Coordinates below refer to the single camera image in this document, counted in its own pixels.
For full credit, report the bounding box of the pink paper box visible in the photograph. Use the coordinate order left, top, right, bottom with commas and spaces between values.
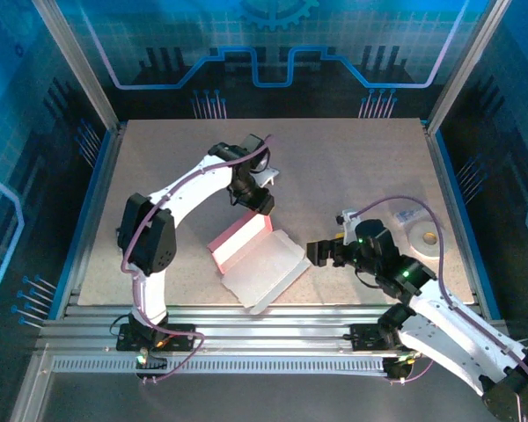
206, 214, 312, 316

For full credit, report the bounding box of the white tape roll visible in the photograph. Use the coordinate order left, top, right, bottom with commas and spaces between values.
407, 221, 445, 260

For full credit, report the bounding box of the clear plastic packet with label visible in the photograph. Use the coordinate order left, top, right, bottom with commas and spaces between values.
385, 197, 441, 228

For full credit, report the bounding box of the blue table edge strip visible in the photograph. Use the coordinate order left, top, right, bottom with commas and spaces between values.
435, 127, 502, 320
48, 127, 116, 320

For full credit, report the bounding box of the black controller module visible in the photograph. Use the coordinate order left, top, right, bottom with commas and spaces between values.
383, 356, 417, 382
134, 347, 168, 371

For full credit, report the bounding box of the grey metal panel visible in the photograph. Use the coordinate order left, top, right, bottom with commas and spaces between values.
41, 372, 489, 422

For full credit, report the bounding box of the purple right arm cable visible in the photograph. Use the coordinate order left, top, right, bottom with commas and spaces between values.
354, 195, 528, 386

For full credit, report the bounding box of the wide aluminium frame beam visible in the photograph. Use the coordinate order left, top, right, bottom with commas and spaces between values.
37, 302, 516, 353

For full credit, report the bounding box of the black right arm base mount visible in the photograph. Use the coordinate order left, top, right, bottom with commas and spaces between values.
347, 322, 406, 353

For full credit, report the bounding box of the aluminium table side rail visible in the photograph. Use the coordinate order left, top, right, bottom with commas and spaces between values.
422, 122, 488, 309
63, 122, 128, 309

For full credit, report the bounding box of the slotted grey cable duct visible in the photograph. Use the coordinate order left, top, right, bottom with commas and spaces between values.
51, 356, 400, 375

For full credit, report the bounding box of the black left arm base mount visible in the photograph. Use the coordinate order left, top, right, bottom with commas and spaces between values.
115, 319, 199, 353

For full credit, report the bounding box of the aluminium upright post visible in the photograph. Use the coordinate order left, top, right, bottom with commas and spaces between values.
31, 0, 122, 133
424, 0, 511, 133

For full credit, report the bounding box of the aluminium lower frame rail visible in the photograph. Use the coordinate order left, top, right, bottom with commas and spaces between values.
9, 349, 56, 422

